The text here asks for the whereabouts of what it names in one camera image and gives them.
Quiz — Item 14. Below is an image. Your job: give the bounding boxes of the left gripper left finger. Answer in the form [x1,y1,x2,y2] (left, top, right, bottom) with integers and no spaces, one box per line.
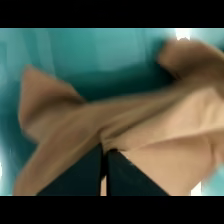
[37,143,104,197]

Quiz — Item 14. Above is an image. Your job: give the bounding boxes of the beige shirt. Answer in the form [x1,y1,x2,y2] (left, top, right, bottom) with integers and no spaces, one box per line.
[12,37,224,197]

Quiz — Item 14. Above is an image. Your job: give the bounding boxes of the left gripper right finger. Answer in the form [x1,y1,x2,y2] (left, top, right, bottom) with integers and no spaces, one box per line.
[105,149,170,197]

